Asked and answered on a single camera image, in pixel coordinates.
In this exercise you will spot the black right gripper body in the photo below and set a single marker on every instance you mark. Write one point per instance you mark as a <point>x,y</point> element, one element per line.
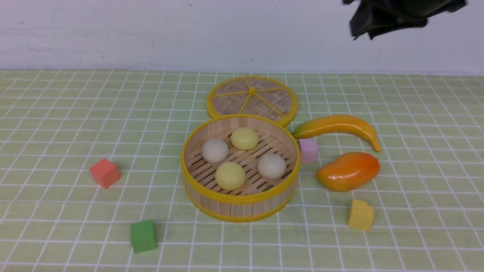
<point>378,17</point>

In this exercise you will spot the yellow steamed bun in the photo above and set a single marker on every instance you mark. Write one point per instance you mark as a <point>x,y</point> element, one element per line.
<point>244,138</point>
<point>230,176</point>

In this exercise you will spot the white steamed bun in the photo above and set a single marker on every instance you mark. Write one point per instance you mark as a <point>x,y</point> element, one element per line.
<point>215,150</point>
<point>271,166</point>

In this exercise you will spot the bamboo steamer lid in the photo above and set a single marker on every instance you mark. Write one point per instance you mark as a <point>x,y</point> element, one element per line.
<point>253,95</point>

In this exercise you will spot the bamboo steamer tray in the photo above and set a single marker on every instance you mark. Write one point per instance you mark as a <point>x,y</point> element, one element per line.
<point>259,197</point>

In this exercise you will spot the toy banana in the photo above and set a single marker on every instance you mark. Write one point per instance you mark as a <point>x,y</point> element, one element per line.
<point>339,124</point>

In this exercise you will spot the pink foam cube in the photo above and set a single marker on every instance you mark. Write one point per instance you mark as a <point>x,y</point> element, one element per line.
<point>309,149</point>

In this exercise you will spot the toy mango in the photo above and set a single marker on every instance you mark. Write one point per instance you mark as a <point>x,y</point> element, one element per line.
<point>348,172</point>

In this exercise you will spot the green checkered tablecloth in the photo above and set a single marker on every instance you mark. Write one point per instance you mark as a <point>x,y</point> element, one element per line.
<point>55,125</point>

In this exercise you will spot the yellow foam block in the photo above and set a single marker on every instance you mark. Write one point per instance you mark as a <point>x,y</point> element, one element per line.
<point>361,215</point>

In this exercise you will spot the red foam cube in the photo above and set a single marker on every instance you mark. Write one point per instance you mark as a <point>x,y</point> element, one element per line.
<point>105,173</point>

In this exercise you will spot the green foam cube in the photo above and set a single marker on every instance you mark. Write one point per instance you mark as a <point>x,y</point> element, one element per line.
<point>143,236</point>

